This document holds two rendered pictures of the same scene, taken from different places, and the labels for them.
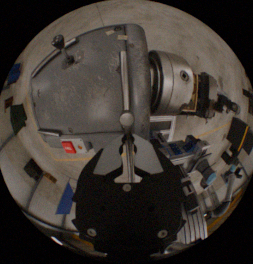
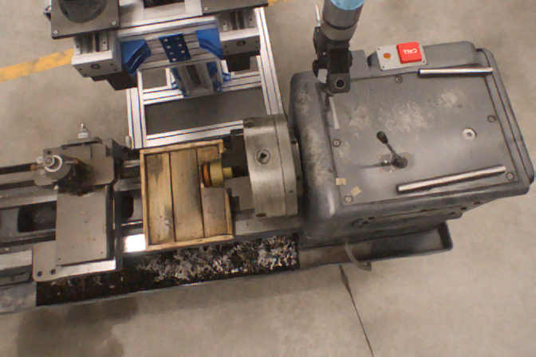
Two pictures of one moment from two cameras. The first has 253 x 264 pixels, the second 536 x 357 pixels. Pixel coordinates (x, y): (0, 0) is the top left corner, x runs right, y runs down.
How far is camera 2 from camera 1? 0.94 m
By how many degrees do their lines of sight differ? 10
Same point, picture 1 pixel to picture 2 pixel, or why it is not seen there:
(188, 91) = (253, 139)
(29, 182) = not seen: outside the picture
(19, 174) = not seen: outside the picture
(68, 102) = (396, 112)
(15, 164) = not seen: outside the picture
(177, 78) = (273, 148)
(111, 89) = (343, 123)
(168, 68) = (285, 158)
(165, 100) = (281, 125)
